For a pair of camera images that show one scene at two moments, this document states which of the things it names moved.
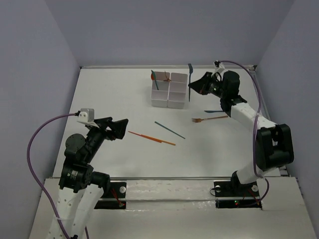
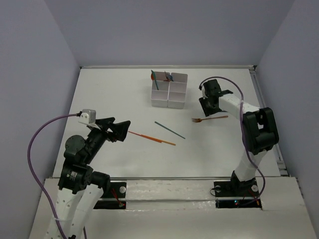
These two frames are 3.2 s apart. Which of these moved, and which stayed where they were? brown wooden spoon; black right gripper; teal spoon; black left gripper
Moved: black right gripper
Stayed: teal spoon; black left gripper; brown wooden spoon
